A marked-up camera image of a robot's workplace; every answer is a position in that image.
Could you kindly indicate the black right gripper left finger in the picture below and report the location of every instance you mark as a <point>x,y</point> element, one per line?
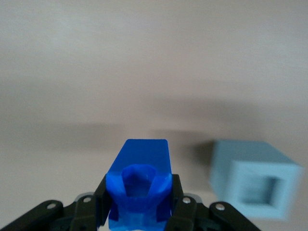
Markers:
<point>86,209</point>

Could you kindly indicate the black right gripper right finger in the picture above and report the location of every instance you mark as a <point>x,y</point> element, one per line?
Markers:
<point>187,209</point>

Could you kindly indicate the blue plastic insert part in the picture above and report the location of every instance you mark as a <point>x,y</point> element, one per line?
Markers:
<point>140,185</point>

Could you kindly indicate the gray square hollow base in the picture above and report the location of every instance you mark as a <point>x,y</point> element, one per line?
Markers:
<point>255,179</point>

